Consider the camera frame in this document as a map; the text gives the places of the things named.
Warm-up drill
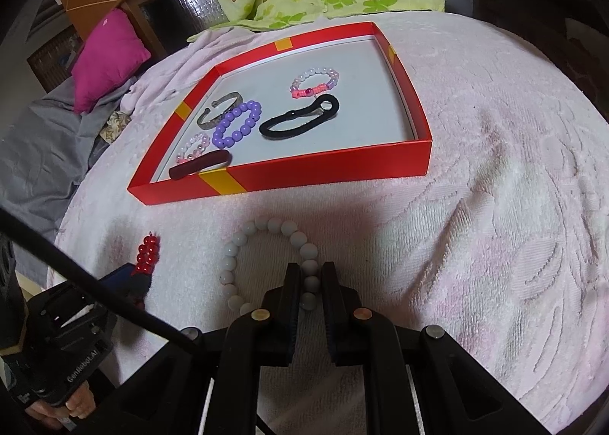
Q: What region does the person's left hand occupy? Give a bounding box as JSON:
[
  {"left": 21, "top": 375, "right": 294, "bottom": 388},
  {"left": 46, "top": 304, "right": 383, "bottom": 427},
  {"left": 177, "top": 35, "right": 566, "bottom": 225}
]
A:
[{"left": 25, "top": 381, "right": 96, "bottom": 430}]

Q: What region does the small patterned cloth pouch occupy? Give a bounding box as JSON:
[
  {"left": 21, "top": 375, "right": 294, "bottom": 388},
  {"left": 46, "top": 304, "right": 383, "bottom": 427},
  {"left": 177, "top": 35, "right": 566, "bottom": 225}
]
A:
[{"left": 99, "top": 110, "right": 131, "bottom": 144}]

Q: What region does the magenta pillow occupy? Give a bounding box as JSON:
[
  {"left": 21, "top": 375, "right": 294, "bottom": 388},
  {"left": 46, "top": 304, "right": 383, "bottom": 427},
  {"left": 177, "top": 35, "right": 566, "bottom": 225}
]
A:
[{"left": 71, "top": 8, "right": 152, "bottom": 115}]

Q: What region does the purple bead bracelet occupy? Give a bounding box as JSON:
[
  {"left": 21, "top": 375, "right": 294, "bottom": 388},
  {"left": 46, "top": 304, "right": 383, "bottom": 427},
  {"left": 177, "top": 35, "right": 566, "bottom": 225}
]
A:
[{"left": 210, "top": 100, "right": 265, "bottom": 150}]

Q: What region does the pink textured blanket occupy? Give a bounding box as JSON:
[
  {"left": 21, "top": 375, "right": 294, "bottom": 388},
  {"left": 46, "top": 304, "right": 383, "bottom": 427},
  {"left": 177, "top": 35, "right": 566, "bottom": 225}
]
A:
[{"left": 56, "top": 13, "right": 608, "bottom": 433}]

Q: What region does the pink white bead bracelet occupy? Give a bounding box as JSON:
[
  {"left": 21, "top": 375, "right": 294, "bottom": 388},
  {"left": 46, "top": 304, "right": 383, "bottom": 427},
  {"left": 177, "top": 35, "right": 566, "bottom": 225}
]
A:
[{"left": 174, "top": 132, "right": 212, "bottom": 166}]

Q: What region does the grey bed sheet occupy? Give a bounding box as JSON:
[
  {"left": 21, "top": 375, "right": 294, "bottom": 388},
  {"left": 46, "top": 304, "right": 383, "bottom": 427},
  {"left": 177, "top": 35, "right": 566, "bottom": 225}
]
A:
[{"left": 0, "top": 77, "right": 137, "bottom": 284}]

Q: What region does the silver metal bangle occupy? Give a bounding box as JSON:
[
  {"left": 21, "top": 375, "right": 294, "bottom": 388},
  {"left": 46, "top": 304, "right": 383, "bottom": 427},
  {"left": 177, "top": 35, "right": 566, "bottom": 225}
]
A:
[{"left": 196, "top": 92, "right": 242, "bottom": 131}]

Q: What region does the black hair tie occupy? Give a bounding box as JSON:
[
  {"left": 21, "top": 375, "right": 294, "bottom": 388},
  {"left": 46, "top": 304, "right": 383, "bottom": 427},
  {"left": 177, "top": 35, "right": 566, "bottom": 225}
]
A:
[{"left": 258, "top": 92, "right": 342, "bottom": 142}]

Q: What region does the pink pearl bracelet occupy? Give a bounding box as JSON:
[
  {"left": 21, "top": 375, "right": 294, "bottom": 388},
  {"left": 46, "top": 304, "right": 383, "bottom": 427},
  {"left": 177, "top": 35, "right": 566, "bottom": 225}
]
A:
[{"left": 289, "top": 66, "right": 342, "bottom": 101}]

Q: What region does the red shallow box tray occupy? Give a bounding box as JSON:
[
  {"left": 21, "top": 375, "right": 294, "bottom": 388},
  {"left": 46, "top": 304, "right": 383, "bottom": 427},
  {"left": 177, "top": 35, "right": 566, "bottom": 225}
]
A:
[{"left": 128, "top": 21, "right": 432, "bottom": 205}]

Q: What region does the dark red bangle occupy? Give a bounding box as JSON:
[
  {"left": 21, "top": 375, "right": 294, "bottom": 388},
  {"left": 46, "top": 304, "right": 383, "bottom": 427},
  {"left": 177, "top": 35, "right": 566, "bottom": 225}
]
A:
[{"left": 168, "top": 150, "right": 232, "bottom": 180}]

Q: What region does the red bead bracelet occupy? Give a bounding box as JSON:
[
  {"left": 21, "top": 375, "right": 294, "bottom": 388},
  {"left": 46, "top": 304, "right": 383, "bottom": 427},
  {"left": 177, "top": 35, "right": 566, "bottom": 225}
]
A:
[{"left": 134, "top": 231, "right": 161, "bottom": 277}]

